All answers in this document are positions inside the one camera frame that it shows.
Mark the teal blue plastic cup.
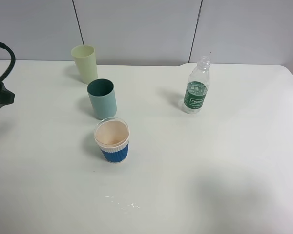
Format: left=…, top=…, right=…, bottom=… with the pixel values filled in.
left=87, top=79, right=117, bottom=120

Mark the clear bottle with green label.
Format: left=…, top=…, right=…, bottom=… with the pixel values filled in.
left=181, top=56, right=210, bottom=114

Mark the pale yellow-green plastic cup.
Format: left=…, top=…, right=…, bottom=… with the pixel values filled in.
left=71, top=45, right=98, bottom=84

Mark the blue sleeved paper cup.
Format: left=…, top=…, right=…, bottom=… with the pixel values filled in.
left=94, top=117, right=130, bottom=163

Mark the black braided left cable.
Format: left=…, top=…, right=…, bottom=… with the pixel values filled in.
left=0, top=38, right=16, bottom=83

